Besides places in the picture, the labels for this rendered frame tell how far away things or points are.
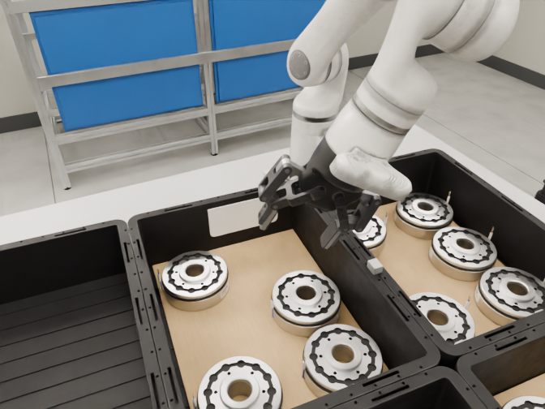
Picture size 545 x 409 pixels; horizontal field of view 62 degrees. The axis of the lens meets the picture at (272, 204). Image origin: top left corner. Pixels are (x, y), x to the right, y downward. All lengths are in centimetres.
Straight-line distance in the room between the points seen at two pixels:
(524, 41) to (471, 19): 382
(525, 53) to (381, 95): 381
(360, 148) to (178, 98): 208
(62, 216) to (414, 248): 81
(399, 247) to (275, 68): 195
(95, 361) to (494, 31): 61
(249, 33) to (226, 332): 203
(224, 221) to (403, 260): 31
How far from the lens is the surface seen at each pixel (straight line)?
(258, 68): 262
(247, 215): 78
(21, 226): 120
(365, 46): 409
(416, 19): 44
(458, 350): 58
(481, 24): 45
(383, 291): 61
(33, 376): 71
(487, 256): 82
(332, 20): 82
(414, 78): 46
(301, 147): 96
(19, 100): 335
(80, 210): 120
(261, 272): 76
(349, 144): 48
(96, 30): 234
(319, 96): 94
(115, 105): 246
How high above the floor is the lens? 137
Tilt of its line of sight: 37 degrees down
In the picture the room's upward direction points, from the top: straight up
